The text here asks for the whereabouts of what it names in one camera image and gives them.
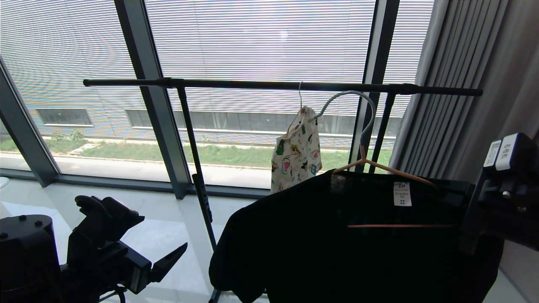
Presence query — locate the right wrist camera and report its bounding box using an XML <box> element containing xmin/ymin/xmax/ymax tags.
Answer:
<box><xmin>482</xmin><ymin>133</ymin><xmax>539</xmax><ymax>198</ymax></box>

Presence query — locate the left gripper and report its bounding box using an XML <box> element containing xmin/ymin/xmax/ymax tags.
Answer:
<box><xmin>61</xmin><ymin>242</ymin><xmax>188</xmax><ymax>301</ymax></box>

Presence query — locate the window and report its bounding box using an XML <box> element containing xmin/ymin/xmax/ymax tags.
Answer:
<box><xmin>0</xmin><ymin>0</ymin><xmax>434</xmax><ymax>200</ymax></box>

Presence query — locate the black clothes rack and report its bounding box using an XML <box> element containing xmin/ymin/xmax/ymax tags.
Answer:
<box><xmin>83</xmin><ymin>78</ymin><xmax>483</xmax><ymax>303</ymax></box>

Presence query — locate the black garment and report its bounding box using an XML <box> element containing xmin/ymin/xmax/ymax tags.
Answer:
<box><xmin>209</xmin><ymin>169</ymin><xmax>504</xmax><ymax>303</ymax></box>

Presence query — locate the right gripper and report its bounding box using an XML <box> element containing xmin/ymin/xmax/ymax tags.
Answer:
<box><xmin>459</xmin><ymin>170</ymin><xmax>539</xmax><ymax>255</ymax></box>

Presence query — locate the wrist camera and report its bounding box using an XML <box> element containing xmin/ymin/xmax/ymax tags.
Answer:
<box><xmin>67</xmin><ymin>195</ymin><xmax>145</xmax><ymax>261</ymax></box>
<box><xmin>482</xmin><ymin>133</ymin><xmax>539</xmax><ymax>198</ymax></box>

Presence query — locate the beige curtain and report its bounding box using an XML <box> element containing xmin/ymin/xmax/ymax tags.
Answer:
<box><xmin>390</xmin><ymin>0</ymin><xmax>539</xmax><ymax>183</ymax></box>

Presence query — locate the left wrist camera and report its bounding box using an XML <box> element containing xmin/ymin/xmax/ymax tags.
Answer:
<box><xmin>67</xmin><ymin>195</ymin><xmax>145</xmax><ymax>261</ymax></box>

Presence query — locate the cream printed garment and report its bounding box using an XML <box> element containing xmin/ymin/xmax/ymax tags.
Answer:
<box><xmin>270</xmin><ymin>106</ymin><xmax>323</xmax><ymax>194</ymax></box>

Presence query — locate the pink clothes hanger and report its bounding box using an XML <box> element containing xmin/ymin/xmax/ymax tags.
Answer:
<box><xmin>286</xmin><ymin>81</ymin><xmax>304</xmax><ymax>135</ymax></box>
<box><xmin>314</xmin><ymin>90</ymin><xmax>457</xmax><ymax>229</ymax></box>

